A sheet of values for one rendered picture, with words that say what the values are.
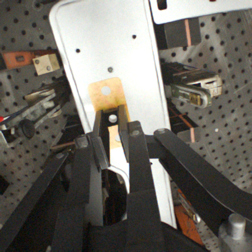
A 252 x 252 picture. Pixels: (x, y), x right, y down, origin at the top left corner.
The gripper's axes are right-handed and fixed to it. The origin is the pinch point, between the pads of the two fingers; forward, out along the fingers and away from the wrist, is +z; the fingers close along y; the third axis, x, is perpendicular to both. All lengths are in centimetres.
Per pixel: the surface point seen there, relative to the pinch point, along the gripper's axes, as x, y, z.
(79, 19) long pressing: 15.0, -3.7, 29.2
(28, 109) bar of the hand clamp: 1.5, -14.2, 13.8
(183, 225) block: -76, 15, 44
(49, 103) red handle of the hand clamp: 0.0, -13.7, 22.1
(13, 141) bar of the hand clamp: -1.2, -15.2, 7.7
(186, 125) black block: -17.8, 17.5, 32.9
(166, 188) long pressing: -35.9, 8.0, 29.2
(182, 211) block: -76, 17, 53
